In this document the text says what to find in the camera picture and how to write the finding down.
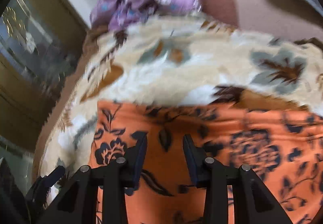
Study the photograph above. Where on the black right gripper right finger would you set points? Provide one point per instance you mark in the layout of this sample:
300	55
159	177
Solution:
253	202

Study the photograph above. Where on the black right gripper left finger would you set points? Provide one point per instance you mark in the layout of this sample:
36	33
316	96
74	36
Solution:
104	186

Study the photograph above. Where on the orange black floral garment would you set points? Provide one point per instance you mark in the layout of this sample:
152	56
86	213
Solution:
283	147

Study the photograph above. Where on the cream leaf pattern blanket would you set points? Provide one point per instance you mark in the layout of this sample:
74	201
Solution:
173	61

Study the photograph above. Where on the glass door wooden cabinet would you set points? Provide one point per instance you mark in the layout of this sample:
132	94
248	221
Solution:
41	44

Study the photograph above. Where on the pink brown mattress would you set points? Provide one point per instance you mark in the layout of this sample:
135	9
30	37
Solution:
252	4

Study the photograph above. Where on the purple floral crumpled garment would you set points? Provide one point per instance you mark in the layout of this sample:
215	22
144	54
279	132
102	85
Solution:
119	14

